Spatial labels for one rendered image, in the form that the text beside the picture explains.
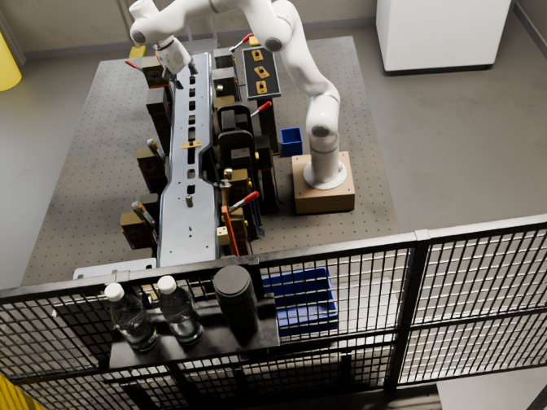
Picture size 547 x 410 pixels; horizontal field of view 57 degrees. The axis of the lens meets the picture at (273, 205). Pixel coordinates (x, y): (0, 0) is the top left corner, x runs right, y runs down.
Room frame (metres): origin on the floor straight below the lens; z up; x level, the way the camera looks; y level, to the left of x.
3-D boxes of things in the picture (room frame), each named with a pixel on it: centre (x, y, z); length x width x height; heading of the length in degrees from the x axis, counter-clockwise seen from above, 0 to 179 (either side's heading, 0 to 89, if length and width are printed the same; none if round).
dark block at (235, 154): (1.42, 0.10, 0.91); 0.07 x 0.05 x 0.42; 89
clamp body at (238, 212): (1.18, 0.13, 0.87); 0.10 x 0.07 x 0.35; 89
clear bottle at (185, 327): (0.53, 0.22, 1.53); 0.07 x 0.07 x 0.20
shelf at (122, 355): (0.55, 0.21, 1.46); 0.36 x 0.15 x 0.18; 89
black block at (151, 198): (1.38, 0.50, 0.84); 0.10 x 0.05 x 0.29; 89
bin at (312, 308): (0.74, 0.02, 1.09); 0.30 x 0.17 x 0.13; 93
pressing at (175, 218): (1.66, 0.32, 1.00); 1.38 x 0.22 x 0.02; 179
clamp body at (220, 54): (2.23, 0.12, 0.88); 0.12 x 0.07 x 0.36; 89
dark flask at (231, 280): (0.53, 0.10, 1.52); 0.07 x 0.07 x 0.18
